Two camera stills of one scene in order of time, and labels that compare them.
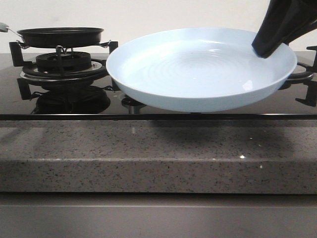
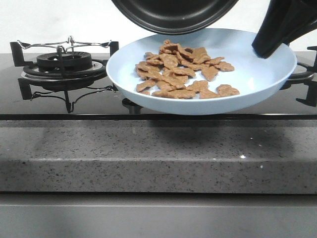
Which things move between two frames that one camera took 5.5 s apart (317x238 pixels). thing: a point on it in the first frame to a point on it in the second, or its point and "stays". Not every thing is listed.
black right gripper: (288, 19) stays
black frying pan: (57, 37) to (176, 17)
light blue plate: (197, 70) stays
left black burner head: (70, 62) stays
